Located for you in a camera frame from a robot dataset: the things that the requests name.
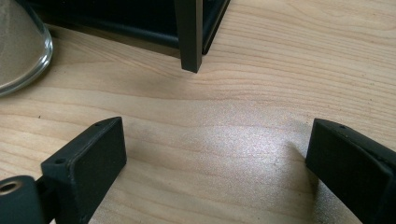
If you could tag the black metal rack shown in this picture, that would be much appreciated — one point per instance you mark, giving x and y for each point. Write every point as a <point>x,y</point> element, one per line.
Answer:
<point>190,34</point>

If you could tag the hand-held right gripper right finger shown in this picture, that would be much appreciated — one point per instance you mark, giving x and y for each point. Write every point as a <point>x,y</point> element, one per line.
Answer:
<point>358,168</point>

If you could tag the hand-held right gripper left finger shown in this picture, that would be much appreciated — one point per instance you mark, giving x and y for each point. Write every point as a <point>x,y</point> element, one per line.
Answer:
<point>93,161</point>

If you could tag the glass jar with white lid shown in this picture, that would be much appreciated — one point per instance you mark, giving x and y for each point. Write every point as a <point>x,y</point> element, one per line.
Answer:
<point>21,43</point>

